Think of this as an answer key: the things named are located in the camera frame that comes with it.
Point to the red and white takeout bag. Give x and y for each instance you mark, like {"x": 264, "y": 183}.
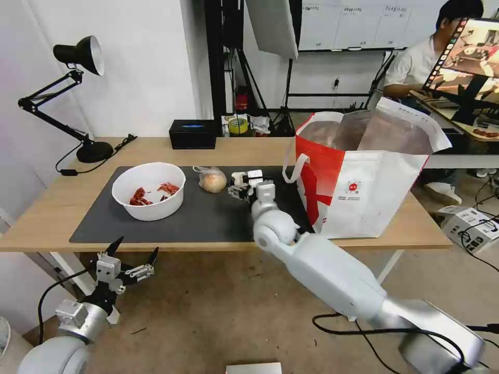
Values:
{"x": 370, "y": 194}

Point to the red chili scraps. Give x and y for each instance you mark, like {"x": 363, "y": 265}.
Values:
{"x": 139, "y": 196}
{"x": 169, "y": 188}

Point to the white softbox panel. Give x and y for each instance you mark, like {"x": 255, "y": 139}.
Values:
{"x": 273, "y": 27}

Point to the white round bowl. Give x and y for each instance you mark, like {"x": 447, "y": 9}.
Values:
{"x": 156, "y": 208}

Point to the computer monitor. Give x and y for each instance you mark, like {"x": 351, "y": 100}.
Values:
{"x": 468, "y": 50}

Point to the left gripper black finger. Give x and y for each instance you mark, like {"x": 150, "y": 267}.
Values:
{"x": 149, "y": 262}
{"x": 114, "y": 248}

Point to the white table leg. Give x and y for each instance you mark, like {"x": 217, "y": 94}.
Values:
{"x": 390, "y": 267}

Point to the red box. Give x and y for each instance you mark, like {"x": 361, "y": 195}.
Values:
{"x": 243, "y": 99}

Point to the person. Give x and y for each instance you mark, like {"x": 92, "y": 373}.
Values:
{"x": 409, "y": 62}

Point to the yellow-green tape roll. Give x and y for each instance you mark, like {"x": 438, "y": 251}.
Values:
{"x": 238, "y": 126}

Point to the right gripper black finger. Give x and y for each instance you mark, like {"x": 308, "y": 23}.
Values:
{"x": 236, "y": 177}
{"x": 237, "y": 191}

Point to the clear plastic bag with food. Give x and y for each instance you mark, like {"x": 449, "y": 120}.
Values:
{"x": 212, "y": 181}

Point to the white cardboard box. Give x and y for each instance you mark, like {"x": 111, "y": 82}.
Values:
{"x": 464, "y": 226}

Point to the black light stand tripod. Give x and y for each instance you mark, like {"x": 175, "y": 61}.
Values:
{"x": 288, "y": 97}

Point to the black desk lamp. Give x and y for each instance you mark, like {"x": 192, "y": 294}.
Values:
{"x": 93, "y": 150}

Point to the white table leg frame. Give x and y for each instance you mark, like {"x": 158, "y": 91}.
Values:
{"x": 66, "y": 269}

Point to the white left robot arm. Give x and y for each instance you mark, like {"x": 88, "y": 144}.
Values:
{"x": 58, "y": 354}

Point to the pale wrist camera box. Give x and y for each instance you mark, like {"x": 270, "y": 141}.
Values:
{"x": 255, "y": 174}
{"x": 108, "y": 272}

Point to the black tissue box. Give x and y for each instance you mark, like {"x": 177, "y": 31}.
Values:
{"x": 192, "y": 134}

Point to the black metal pillar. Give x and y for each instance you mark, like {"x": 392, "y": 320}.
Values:
{"x": 218, "y": 58}

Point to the whiteboard with papers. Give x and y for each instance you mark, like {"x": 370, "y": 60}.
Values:
{"x": 351, "y": 23}

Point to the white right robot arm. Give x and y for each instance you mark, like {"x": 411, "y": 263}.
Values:
{"x": 331, "y": 272}

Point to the white robot front shell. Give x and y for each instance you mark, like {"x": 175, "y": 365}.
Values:
{"x": 253, "y": 368}

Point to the black desk mat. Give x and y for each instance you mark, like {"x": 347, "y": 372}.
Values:
{"x": 195, "y": 218}

